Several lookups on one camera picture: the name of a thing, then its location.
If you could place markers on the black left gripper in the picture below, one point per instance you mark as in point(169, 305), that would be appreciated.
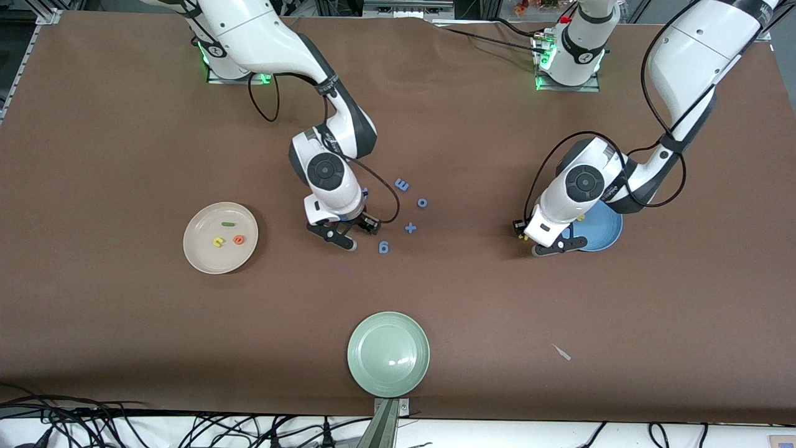
point(518, 227)

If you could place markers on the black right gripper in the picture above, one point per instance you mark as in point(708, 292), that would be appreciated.
point(360, 219)

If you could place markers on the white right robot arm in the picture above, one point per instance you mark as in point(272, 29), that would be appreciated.
point(261, 37)

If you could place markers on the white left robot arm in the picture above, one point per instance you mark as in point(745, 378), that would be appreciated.
point(690, 56)

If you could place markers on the blue foam letter g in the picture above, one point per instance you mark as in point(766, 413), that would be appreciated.
point(380, 247)

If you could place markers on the blue foam letter m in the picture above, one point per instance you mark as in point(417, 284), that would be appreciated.
point(402, 185)

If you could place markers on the blue round plate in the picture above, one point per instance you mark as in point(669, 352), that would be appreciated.
point(603, 230)

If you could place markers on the brown table cover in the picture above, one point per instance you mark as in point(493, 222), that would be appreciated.
point(398, 124)

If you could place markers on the green round plate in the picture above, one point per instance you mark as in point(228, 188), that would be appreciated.
point(388, 354)

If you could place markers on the white paper scrap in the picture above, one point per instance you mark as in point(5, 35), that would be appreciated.
point(563, 353)

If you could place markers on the beige round plate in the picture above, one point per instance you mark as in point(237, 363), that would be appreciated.
point(205, 255)

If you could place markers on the silver metal box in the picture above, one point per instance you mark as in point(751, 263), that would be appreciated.
point(407, 9)

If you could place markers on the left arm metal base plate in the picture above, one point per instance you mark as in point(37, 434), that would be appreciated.
point(569, 88)

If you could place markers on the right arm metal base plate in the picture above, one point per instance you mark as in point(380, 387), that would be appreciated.
point(239, 81)

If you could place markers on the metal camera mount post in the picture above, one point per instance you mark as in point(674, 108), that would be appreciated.
point(380, 429)

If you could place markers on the aluminium table rail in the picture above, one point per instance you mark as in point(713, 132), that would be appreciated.
point(25, 68)

